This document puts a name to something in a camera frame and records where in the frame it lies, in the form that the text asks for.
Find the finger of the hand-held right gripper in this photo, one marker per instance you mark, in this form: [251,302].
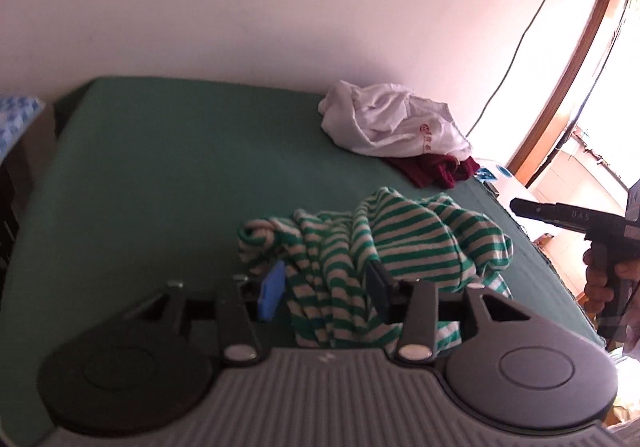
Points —
[532,209]

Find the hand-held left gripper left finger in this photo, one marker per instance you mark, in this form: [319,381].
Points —
[272,292]

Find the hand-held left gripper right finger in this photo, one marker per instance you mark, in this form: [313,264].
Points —
[380,289]

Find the green white striped shirt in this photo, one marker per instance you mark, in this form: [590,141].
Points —
[410,247]

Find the person's right hand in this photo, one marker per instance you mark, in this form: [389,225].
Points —
[596,277]

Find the white desk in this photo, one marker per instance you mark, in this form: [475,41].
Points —
[507,189]

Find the blue desk grommet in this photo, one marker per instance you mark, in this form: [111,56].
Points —
[504,171]

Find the white blue power strip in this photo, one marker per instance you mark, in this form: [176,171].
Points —
[486,173]

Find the dark red garment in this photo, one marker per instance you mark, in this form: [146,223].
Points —
[430,172]

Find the white garment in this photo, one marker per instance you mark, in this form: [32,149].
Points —
[390,122]

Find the green table cloth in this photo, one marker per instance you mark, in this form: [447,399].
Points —
[175,152]

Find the blue patterned cloth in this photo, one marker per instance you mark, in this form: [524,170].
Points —
[17,122]

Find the wooden balcony door frame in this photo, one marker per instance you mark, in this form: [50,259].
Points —
[565,82]

